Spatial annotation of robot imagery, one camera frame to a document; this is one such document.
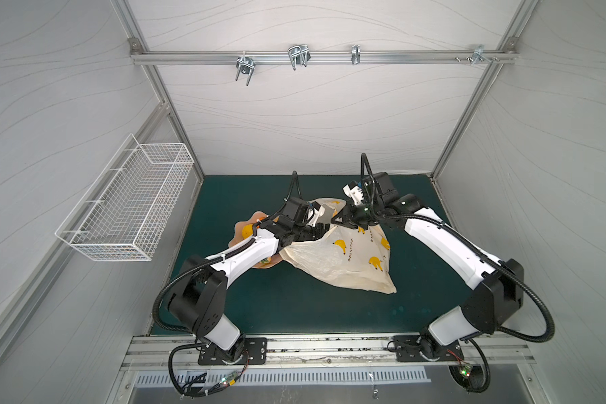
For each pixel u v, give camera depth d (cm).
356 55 78
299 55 77
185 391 67
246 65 79
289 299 86
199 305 43
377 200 61
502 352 74
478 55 77
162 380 69
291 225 67
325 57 78
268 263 86
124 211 69
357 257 77
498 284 42
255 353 74
